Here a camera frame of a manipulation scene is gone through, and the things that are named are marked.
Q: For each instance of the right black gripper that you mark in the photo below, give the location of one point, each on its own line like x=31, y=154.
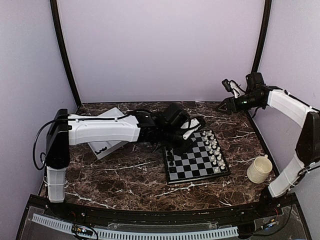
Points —
x=229, y=106

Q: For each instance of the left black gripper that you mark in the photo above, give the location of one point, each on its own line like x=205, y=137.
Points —
x=183, y=149

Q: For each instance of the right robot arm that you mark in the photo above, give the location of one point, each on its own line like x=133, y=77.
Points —
x=294, y=130

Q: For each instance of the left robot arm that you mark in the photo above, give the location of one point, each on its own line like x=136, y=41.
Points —
x=139, y=125

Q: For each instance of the black white chess board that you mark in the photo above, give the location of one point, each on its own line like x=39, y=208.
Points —
x=193, y=165

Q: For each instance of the white chess pieces row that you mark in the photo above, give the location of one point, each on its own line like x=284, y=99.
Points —
x=214, y=152

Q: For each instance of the black pieces pile in tray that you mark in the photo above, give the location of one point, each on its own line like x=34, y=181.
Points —
x=101, y=150

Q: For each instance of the cream ribbed mug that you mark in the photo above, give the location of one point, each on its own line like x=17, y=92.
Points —
x=259, y=169

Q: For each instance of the white plastic tray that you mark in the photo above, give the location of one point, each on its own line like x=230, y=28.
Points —
x=111, y=145

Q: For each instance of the right black frame post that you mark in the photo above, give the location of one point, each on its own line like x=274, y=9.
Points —
x=262, y=35

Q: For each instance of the white cable duct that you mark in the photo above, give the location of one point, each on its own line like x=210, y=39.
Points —
x=121, y=231

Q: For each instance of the black front rail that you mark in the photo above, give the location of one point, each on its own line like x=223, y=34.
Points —
x=243, y=214

